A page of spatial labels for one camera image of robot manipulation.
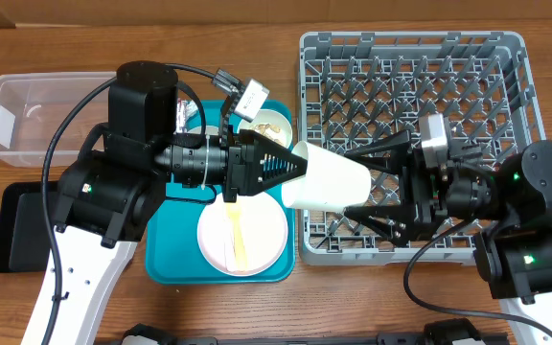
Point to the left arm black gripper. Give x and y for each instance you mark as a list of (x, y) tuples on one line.
[(242, 149)]

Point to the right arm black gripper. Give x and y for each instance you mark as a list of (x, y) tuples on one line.
[(419, 186)]

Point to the white paper cup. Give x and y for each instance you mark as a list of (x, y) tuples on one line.
[(331, 183)]

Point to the yellow plastic fork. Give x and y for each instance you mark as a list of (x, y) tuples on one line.
[(234, 212)]

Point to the grey bowl with rice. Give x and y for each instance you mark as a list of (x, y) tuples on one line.
[(209, 130)]

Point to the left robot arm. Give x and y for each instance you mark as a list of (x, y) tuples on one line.
[(106, 198)]

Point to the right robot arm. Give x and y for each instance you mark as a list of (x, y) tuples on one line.
[(513, 255)]

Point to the grey plastic dishwasher rack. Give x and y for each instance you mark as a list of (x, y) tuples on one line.
[(356, 87)]

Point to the clear plastic waste bin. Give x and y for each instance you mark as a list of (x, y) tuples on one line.
[(33, 105)]

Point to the black rectangular waste tray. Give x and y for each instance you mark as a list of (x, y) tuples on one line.
[(24, 244)]

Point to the white bowl with peanuts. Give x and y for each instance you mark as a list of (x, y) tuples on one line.
[(272, 125)]

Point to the white round plate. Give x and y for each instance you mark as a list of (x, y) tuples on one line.
[(264, 229)]

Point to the crumpled foil wrapper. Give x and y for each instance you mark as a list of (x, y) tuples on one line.
[(185, 110)]

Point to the teal plastic serving tray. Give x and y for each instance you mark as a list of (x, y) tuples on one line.
[(173, 255)]

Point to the black base fixture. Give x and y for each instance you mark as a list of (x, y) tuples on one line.
[(446, 332)]

